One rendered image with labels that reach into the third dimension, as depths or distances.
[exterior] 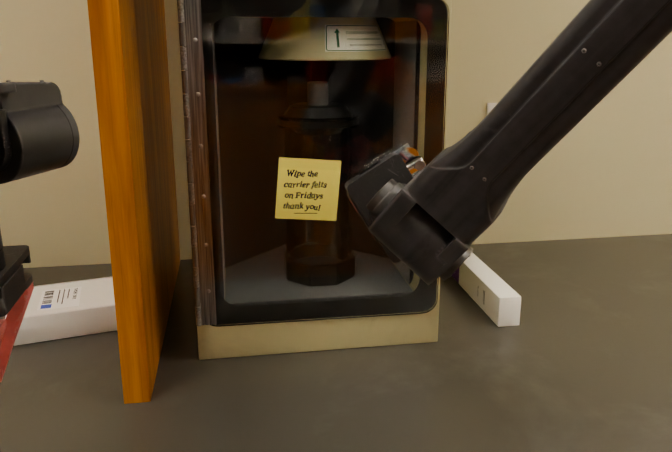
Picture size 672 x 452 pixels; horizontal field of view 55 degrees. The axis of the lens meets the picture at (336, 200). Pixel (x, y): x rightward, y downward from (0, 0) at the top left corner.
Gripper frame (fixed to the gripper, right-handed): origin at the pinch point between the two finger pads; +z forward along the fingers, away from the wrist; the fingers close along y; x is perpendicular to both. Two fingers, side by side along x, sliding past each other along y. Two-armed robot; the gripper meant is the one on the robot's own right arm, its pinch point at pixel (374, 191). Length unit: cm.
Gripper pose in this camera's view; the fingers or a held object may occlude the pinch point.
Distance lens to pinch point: 76.5
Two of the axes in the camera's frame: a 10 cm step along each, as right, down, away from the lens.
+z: -1.8, -2.3, 9.6
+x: -8.4, 5.5, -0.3
